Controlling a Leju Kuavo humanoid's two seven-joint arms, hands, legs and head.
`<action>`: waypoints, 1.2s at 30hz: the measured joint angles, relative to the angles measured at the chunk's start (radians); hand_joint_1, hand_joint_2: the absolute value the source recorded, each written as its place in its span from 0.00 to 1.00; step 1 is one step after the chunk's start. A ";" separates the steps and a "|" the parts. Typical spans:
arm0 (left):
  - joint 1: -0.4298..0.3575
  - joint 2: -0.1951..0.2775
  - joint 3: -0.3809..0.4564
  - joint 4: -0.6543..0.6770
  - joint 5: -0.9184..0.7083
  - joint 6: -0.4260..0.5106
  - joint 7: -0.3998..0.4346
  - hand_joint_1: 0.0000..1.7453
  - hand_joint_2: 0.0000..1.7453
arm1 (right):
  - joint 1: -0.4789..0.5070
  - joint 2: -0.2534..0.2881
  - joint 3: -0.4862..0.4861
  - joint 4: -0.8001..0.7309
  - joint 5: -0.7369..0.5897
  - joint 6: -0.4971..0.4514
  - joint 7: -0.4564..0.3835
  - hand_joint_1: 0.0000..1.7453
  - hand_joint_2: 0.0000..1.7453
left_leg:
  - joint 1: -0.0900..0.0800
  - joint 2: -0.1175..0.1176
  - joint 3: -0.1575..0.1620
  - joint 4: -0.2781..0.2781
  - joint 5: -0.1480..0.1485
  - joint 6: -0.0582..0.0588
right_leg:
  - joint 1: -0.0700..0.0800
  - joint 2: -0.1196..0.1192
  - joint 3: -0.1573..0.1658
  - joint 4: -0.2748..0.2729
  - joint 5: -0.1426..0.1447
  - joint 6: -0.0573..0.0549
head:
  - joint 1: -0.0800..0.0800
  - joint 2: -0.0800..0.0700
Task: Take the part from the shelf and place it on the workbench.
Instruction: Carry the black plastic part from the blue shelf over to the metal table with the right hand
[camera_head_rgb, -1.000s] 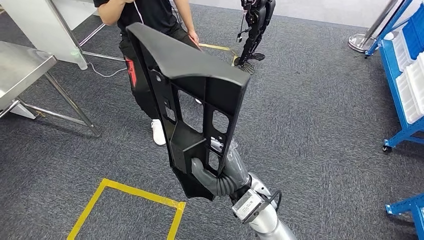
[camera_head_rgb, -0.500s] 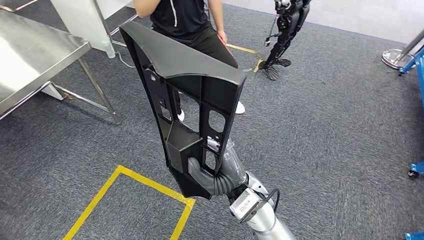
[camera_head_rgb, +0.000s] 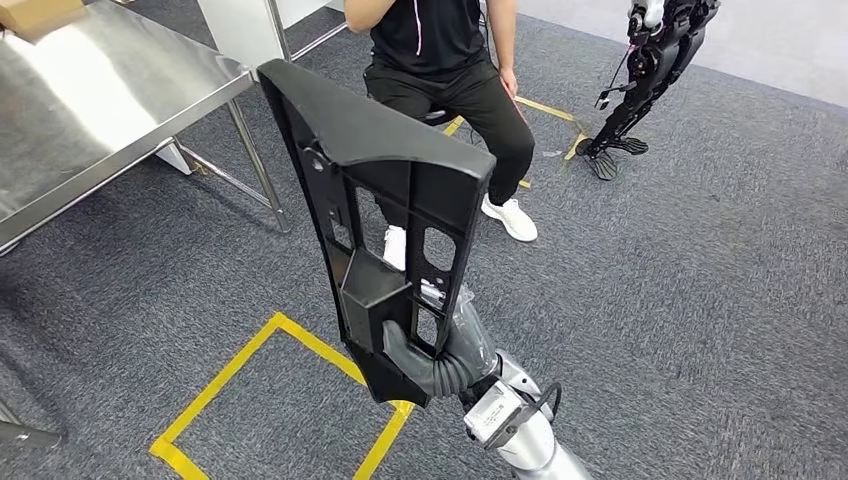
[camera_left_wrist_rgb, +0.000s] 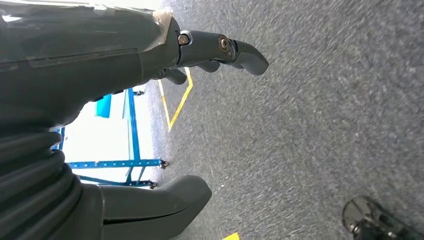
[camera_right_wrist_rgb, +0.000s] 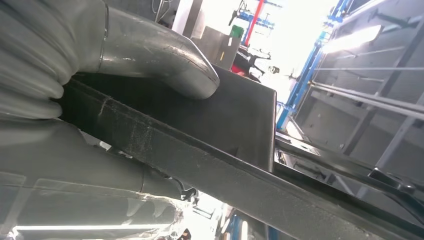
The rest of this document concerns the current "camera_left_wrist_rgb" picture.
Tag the blue metal shelf rack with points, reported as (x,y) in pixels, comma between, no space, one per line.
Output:
(116,163)

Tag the shiny black robot foot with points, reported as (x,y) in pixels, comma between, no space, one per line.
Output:
(364,212)

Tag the blue plastic crate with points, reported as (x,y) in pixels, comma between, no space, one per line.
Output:
(103,106)

